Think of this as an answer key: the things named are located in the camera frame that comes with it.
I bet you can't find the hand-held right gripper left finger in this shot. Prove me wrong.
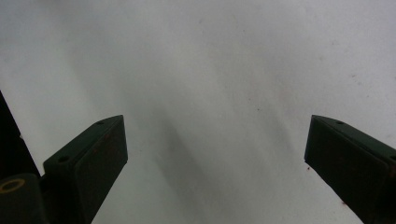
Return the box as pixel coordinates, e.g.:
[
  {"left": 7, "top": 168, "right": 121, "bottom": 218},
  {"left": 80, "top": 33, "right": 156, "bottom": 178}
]
[{"left": 40, "top": 114, "right": 129, "bottom": 224}]

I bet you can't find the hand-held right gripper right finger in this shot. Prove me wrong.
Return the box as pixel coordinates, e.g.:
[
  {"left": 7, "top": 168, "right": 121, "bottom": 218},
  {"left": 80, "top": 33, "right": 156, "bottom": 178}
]
[{"left": 304, "top": 114, "right": 396, "bottom": 224}]

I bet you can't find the white table mat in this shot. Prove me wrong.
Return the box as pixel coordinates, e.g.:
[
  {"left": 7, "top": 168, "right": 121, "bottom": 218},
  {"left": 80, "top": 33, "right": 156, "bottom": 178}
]
[{"left": 0, "top": 0, "right": 396, "bottom": 224}]

